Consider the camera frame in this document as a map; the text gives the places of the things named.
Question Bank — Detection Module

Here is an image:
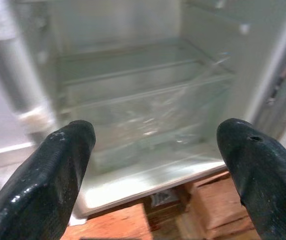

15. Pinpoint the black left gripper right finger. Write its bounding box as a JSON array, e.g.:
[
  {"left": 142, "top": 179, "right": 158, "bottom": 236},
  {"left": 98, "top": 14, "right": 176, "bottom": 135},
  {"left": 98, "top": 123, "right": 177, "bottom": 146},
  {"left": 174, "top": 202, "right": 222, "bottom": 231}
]
[{"left": 216, "top": 118, "right": 286, "bottom": 240}]

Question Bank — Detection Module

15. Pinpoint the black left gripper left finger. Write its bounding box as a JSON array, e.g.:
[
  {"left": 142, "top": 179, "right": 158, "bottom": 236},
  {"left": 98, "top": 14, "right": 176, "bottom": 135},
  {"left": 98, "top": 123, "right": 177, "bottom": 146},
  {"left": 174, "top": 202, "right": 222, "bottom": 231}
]
[{"left": 0, "top": 119, "right": 96, "bottom": 240}]

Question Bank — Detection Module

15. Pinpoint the silver fridge door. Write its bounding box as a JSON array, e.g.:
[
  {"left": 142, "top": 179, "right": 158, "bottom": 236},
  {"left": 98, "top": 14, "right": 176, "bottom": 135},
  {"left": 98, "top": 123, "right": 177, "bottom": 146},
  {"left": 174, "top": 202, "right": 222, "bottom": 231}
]
[{"left": 0, "top": 0, "right": 56, "bottom": 151}]

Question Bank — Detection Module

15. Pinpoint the clear fridge crisper drawer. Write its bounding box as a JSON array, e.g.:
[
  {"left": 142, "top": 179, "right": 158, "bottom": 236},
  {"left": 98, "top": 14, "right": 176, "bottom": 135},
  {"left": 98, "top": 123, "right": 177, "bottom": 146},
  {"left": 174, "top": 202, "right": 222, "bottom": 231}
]
[{"left": 65, "top": 74, "right": 233, "bottom": 173}]

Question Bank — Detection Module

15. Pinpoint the white open fridge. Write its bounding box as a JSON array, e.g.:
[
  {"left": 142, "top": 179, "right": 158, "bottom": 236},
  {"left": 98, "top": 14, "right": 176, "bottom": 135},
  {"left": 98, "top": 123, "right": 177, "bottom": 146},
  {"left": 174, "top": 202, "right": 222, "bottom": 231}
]
[{"left": 7, "top": 0, "right": 286, "bottom": 219}]

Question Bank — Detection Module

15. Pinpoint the glass fridge shelf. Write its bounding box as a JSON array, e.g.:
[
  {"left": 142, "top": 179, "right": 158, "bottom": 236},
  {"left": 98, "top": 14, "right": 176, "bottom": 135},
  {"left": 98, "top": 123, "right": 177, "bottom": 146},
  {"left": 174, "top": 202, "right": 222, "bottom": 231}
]
[{"left": 55, "top": 37, "right": 233, "bottom": 83}]

